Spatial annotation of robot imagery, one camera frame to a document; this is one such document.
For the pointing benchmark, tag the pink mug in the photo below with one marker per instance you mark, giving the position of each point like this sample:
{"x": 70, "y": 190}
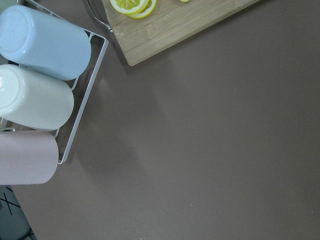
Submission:
{"x": 27, "y": 157}

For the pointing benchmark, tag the white wire mug rack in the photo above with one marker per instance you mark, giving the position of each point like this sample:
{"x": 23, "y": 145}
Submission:
{"x": 81, "y": 88}

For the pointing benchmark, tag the blue mug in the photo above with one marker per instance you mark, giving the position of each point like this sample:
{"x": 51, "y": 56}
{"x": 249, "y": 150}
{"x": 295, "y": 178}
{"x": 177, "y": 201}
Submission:
{"x": 45, "y": 43}

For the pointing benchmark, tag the white mug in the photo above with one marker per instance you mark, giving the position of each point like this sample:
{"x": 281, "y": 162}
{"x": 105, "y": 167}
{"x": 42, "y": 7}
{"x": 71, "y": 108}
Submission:
{"x": 34, "y": 100}

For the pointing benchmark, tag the metal cutting board handle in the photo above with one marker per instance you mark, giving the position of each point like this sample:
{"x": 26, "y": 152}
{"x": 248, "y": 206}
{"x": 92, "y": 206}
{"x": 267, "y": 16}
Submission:
{"x": 97, "y": 16}

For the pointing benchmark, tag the wooden cutting board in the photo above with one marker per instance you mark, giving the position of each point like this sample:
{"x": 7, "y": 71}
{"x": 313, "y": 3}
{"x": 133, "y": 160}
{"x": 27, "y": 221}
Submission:
{"x": 171, "y": 22}

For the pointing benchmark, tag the lemon slice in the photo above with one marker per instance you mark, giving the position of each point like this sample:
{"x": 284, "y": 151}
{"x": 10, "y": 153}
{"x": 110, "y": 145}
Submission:
{"x": 129, "y": 7}
{"x": 145, "y": 12}

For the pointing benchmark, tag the green mug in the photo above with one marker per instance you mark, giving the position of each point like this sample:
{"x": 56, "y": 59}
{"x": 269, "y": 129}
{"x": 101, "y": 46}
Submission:
{"x": 8, "y": 3}

